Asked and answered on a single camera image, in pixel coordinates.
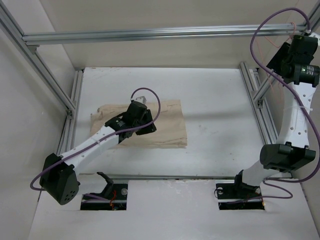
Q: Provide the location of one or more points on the beige trousers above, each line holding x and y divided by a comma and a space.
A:
170, 131

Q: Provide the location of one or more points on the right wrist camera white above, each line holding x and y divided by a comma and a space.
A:
309, 33

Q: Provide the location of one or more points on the white foam front board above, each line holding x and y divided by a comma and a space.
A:
175, 210

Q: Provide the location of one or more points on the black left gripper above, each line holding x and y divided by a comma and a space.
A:
147, 129

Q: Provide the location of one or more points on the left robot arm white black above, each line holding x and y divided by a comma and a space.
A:
59, 177

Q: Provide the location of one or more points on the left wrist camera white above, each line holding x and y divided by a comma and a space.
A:
141, 99

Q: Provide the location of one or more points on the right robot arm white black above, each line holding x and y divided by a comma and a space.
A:
291, 151

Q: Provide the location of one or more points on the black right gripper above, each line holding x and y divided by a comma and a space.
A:
281, 54

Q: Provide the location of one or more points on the aluminium frame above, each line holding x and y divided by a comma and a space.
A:
24, 42

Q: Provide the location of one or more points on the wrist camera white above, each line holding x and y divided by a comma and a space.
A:
141, 99
309, 33

